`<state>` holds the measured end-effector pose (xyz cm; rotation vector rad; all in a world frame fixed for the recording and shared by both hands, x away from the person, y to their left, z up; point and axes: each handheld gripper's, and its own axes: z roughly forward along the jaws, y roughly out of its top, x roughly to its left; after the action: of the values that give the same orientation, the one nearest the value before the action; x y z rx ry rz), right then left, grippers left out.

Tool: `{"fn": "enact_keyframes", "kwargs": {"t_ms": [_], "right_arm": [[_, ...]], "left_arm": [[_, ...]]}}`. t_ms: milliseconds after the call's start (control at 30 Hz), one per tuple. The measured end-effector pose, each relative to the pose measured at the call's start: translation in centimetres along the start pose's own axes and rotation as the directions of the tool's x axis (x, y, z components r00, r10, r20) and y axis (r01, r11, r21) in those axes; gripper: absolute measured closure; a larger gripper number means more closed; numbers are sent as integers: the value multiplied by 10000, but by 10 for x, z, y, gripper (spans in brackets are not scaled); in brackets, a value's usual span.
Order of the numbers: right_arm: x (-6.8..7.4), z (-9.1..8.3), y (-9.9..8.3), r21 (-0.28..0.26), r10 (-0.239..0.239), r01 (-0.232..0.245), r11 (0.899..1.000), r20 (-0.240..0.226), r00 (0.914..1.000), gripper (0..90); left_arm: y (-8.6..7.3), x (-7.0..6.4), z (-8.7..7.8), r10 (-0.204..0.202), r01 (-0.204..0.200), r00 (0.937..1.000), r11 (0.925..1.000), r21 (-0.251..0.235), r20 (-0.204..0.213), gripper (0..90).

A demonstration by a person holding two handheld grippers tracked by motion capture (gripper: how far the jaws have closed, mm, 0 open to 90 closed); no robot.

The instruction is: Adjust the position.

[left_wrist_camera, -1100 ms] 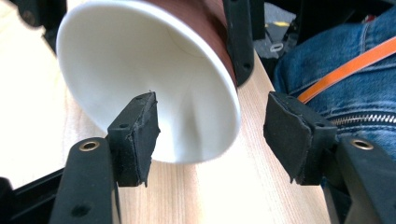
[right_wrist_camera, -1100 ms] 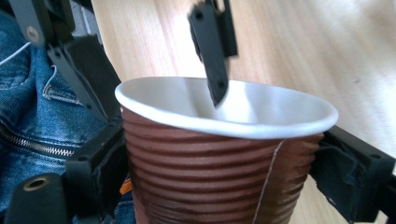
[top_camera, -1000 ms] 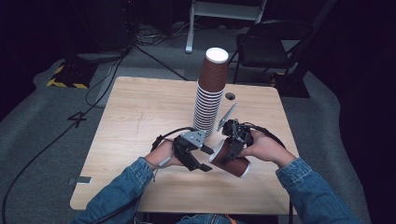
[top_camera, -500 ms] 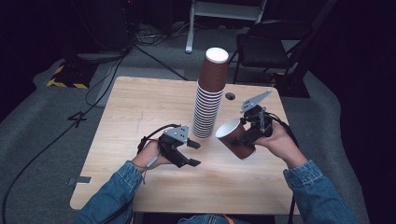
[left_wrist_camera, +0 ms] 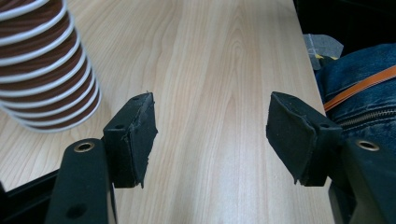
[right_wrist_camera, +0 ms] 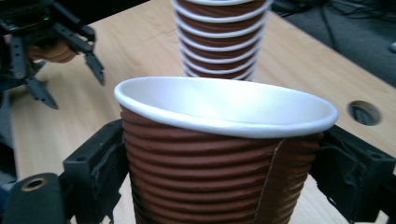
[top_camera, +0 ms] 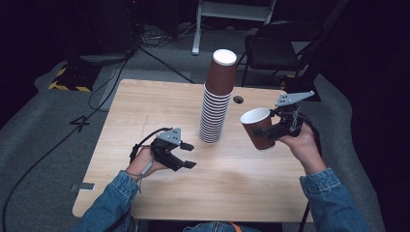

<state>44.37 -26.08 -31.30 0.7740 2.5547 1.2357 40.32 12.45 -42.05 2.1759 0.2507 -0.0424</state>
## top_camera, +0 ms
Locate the straight black floor cable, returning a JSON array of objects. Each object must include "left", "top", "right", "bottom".
[{"left": 138, "top": 45, "right": 196, "bottom": 85}]

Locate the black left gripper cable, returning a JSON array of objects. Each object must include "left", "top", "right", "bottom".
[{"left": 129, "top": 127, "right": 174, "bottom": 164}]

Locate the person's lap in jeans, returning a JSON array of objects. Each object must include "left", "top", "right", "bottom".
[{"left": 183, "top": 221, "right": 263, "bottom": 232}]

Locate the dark equipment cabinet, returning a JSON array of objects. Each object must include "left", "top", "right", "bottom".
[{"left": 72, "top": 0, "right": 138, "bottom": 54}]

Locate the long black floor cable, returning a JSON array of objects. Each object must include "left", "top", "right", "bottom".
[{"left": 0, "top": 47, "right": 140, "bottom": 232}]

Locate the black base with striped tape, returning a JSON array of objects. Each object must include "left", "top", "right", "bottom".
[{"left": 47, "top": 62, "right": 102, "bottom": 93}]

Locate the stack of brown paper cups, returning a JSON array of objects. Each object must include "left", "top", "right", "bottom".
[{"left": 197, "top": 47, "right": 239, "bottom": 145}]

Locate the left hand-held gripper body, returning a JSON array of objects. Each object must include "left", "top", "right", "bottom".
[{"left": 150, "top": 128, "right": 183, "bottom": 160}]

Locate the black folding chair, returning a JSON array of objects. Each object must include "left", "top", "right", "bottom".
[{"left": 237, "top": 19, "right": 326, "bottom": 88}]

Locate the white metal stand frame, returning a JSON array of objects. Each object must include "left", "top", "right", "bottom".
[{"left": 191, "top": 0, "right": 278, "bottom": 56}]

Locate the person's right hand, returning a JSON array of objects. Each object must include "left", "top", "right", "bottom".
[{"left": 278, "top": 124, "right": 327, "bottom": 176}]

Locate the tangle of floor cables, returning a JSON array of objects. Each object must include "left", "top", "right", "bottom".
[{"left": 139, "top": 21, "right": 198, "bottom": 48}]

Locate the person's left hand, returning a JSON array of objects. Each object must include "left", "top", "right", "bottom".
[{"left": 125, "top": 147, "right": 168, "bottom": 183}]

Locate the grey wrist lanyard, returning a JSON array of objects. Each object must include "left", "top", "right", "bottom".
[{"left": 126, "top": 145, "right": 154, "bottom": 194}]

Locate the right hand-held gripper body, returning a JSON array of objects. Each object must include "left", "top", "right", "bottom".
[{"left": 275, "top": 90, "right": 315, "bottom": 138}]

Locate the grey metal table bracket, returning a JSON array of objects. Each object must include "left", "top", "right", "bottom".
[{"left": 70, "top": 182, "right": 96, "bottom": 192}]

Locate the single brown ripple cup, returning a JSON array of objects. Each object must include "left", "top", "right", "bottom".
[{"left": 239, "top": 107, "right": 278, "bottom": 152}]

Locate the black slanted stand with base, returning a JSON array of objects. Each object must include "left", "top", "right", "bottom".
[{"left": 279, "top": 0, "right": 351, "bottom": 102}]

